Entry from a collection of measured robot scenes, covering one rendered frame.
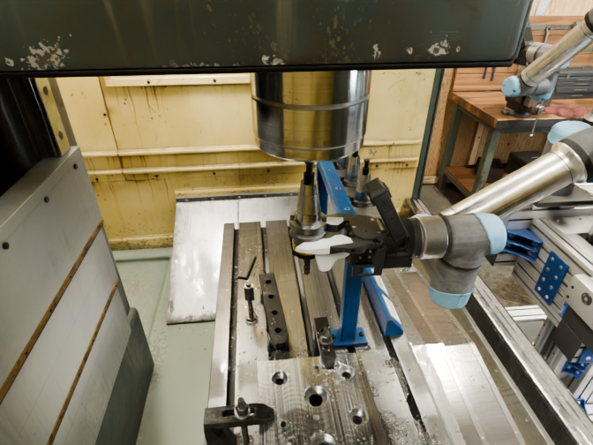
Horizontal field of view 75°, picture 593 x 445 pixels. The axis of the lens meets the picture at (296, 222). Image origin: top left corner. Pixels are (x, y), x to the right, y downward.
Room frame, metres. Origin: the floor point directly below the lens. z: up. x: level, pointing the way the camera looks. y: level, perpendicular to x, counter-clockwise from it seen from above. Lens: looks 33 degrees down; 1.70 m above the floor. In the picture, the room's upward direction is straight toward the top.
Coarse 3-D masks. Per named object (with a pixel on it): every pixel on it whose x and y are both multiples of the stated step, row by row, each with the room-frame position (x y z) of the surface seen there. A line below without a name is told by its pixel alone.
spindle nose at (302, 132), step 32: (256, 96) 0.49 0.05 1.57; (288, 96) 0.46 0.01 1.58; (320, 96) 0.45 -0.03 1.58; (352, 96) 0.47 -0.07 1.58; (256, 128) 0.50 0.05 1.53; (288, 128) 0.46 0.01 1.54; (320, 128) 0.45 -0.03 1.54; (352, 128) 0.47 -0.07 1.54; (288, 160) 0.47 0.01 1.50; (320, 160) 0.46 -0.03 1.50
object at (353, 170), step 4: (352, 156) 0.95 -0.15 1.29; (356, 156) 0.95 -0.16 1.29; (352, 160) 0.95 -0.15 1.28; (356, 160) 0.95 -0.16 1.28; (348, 164) 0.96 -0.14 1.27; (352, 164) 0.95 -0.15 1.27; (356, 164) 0.95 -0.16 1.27; (348, 168) 0.96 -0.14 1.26; (352, 168) 0.95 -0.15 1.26; (356, 168) 0.95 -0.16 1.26; (348, 172) 0.95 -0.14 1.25; (352, 172) 0.94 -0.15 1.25; (356, 172) 0.94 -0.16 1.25; (348, 176) 0.95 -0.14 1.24; (352, 176) 0.94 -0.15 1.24; (356, 176) 0.94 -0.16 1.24; (348, 180) 0.95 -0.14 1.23; (352, 180) 0.94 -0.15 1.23; (356, 180) 0.94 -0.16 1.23
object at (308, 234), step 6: (294, 216) 0.54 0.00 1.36; (324, 216) 0.54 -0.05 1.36; (294, 222) 0.52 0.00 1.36; (324, 222) 0.52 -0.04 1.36; (294, 228) 0.51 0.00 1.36; (300, 228) 0.51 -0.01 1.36; (306, 228) 0.51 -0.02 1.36; (312, 228) 0.51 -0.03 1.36; (318, 228) 0.51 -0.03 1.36; (324, 228) 0.51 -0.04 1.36; (294, 234) 0.51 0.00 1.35; (300, 234) 0.51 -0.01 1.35; (306, 234) 0.50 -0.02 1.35; (312, 234) 0.50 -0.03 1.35; (318, 234) 0.51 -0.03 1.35; (324, 234) 0.52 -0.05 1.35; (300, 240) 0.50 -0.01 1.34; (306, 240) 0.50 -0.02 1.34; (312, 240) 0.50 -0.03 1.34; (318, 240) 0.51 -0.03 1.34
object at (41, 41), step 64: (0, 0) 0.38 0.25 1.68; (64, 0) 0.38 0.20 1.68; (128, 0) 0.39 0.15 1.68; (192, 0) 0.40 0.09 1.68; (256, 0) 0.40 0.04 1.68; (320, 0) 0.41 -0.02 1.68; (384, 0) 0.41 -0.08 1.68; (448, 0) 0.42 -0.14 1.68; (512, 0) 0.43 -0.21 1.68; (0, 64) 0.38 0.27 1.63; (64, 64) 0.38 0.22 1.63; (128, 64) 0.39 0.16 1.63; (192, 64) 0.40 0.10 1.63; (256, 64) 0.40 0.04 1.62; (320, 64) 0.42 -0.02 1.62; (384, 64) 0.42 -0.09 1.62; (448, 64) 0.43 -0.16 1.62
